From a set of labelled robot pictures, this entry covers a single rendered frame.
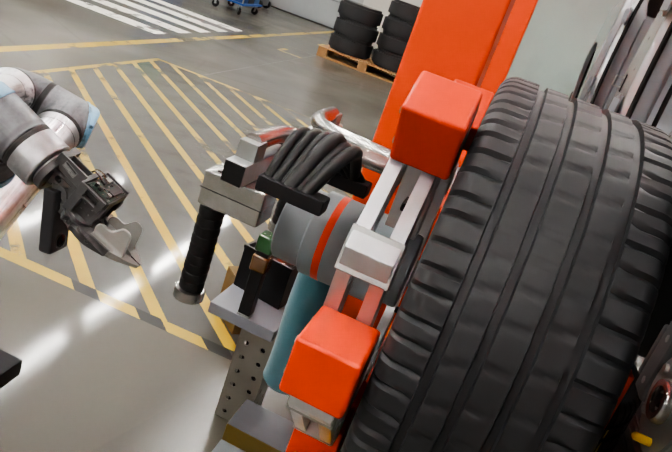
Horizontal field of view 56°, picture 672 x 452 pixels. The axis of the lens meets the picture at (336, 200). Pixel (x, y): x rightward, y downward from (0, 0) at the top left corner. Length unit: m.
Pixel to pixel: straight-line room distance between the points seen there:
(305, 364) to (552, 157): 0.35
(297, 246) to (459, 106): 0.37
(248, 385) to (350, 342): 1.15
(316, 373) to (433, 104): 0.31
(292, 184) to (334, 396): 0.26
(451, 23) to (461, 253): 0.71
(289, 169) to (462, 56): 0.60
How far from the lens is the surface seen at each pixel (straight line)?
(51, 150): 1.10
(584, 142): 0.79
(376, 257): 0.71
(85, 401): 1.89
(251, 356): 1.79
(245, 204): 0.83
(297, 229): 0.96
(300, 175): 0.78
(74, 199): 1.08
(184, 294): 0.92
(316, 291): 1.14
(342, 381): 0.68
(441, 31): 1.31
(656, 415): 0.99
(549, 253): 0.69
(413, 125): 0.72
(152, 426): 1.85
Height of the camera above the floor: 1.24
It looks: 19 degrees down
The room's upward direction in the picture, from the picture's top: 19 degrees clockwise
